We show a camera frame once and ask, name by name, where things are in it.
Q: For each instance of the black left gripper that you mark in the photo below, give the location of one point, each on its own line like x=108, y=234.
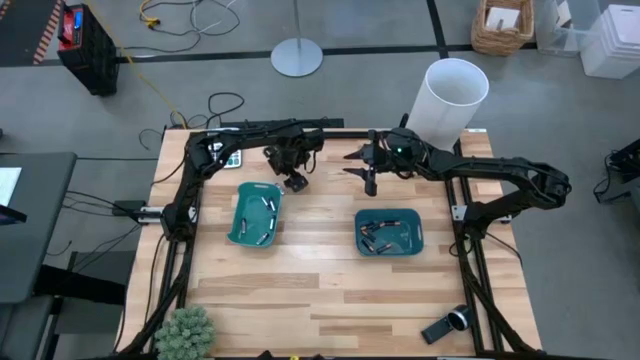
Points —
x=295, y=150

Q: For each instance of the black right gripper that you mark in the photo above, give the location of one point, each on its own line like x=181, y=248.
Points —
x=400, y=155

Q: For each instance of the silver battery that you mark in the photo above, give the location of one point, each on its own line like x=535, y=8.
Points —
x=243, y=227
x=272, y=223
x=265, y=201
x=273, y=205
x=263, y=239

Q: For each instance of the black copper Duracell battery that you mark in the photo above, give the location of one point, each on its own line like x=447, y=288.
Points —
x=369, y=232
x=385, y=248
x=367, y=226
x=368, y=244
x=387, y=224

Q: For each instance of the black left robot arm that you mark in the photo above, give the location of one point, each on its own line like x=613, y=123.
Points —
x=197, y=150

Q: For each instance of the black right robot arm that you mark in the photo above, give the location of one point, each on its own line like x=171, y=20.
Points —
x=500, y=167

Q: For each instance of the green plastic bin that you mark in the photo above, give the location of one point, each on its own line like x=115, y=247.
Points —
x=250, y=210

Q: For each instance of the grey calculator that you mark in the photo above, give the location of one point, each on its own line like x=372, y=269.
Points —
x=232, y=159

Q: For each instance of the blue plastic bin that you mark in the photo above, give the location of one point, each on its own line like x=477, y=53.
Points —
x=407, y=240

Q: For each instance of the white cylindrical lamp shade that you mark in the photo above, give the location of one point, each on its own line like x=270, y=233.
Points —
x=440, y=115

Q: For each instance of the grey floor stand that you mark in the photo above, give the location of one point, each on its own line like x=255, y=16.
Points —
x=296, y=57

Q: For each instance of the black power adapter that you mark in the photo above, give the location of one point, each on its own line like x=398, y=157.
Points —
x=129, y=208

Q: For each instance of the wicker basket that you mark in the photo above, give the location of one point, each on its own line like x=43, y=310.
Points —
x=500, y=42

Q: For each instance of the green plant in speckled pot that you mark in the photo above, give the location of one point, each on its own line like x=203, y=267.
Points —
x=185, y=332

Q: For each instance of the white card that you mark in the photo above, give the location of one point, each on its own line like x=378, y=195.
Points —
x=502, y=17

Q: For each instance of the clear plastic container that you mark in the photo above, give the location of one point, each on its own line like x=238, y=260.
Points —
x=550, y=30

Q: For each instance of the black and red case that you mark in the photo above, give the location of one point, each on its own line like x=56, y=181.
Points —
x=92, y=60

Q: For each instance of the black floor device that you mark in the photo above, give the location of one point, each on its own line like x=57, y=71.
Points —
x=622, y=170

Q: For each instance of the dark grey desk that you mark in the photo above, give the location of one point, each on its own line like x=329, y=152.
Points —
x=35, y=240

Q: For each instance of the white translucent storage box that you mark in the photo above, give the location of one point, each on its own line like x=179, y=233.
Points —
x=615, y=45

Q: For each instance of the white paper sheet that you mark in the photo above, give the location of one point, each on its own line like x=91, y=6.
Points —
x=9, y=186

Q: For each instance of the black striped floor mat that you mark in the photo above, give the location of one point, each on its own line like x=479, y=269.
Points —
x=25, y=30

